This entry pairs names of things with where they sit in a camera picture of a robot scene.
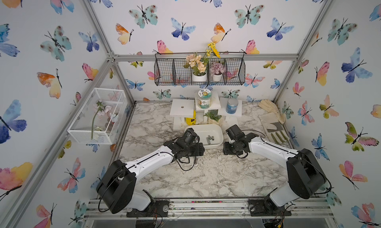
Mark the beige flowers white pot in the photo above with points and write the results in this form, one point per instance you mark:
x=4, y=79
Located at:
x=196, y=63

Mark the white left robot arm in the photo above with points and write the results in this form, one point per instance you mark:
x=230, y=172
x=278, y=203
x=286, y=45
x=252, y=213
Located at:
x=117, y=188

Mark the pink artificial rose stem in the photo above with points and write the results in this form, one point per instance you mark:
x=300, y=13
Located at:
x=102, y=110

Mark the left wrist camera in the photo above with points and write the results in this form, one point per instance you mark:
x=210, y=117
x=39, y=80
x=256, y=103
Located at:
x=190, y=136

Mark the white display stand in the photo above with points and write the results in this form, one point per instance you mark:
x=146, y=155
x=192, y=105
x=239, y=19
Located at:
x=184, y=108

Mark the black wire wall basket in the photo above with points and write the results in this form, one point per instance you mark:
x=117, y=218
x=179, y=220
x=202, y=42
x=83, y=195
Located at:
x=169, y=69

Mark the blue can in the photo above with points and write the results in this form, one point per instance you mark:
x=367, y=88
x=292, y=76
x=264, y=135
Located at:
x=232, y=105

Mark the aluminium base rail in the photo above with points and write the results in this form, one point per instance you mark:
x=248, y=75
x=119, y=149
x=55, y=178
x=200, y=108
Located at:
x=210, y=208

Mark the white storage box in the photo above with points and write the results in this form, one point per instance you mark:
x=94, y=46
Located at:
x=208, y=130

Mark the white mesh wall basket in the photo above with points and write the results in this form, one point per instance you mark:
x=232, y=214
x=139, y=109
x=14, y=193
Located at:
x=80, y=128

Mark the small succulent pot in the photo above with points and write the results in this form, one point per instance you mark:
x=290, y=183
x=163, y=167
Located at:
x=213, y=117

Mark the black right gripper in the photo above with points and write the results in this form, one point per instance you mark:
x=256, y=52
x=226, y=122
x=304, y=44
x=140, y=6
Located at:
x=225, y=149

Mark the purple flowers white pot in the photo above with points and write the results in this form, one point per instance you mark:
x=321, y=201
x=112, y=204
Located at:
x=217, y=70

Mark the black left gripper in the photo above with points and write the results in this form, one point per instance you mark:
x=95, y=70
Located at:
x=198, y=149

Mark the green lidded jar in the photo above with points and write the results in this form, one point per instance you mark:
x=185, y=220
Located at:
x=204, y=98

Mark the grey patterned work glove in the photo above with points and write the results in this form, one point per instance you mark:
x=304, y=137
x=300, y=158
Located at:
x=274, y=129

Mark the yellow artificial flower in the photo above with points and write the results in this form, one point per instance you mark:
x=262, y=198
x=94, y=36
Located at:
x=211, y=50

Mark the yellow bottle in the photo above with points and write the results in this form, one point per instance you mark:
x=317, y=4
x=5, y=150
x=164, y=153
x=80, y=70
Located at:
x=191, y=120

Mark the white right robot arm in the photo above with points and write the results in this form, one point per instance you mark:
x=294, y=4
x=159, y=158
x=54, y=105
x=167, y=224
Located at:
x=304, y=174

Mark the beige work glove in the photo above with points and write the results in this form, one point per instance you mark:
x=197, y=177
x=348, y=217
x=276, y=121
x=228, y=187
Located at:
x=271, y=107

